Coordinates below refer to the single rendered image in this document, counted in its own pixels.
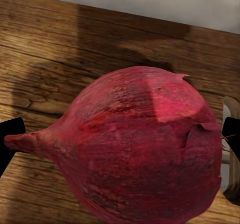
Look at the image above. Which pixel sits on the cutting board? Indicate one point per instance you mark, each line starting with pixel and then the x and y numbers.
pixel 50 50

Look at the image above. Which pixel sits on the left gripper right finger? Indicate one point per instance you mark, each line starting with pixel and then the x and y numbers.
pixel 232 126

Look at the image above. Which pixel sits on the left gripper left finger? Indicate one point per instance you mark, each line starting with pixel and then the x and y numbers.
pixel 10 127

